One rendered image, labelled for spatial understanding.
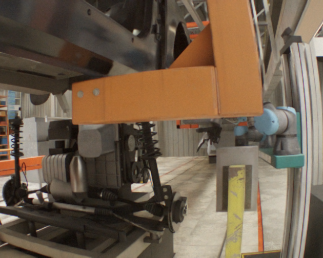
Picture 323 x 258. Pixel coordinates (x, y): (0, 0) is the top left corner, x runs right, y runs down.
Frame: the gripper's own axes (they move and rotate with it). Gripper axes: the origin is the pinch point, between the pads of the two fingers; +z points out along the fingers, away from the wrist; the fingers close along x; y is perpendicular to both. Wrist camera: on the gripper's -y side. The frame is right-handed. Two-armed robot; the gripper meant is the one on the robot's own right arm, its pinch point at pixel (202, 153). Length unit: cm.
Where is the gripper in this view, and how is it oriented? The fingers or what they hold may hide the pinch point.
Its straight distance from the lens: 182.6
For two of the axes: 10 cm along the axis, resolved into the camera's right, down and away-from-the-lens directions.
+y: 8.7, 3.7, 3.3
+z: -3.7, 9.3, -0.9
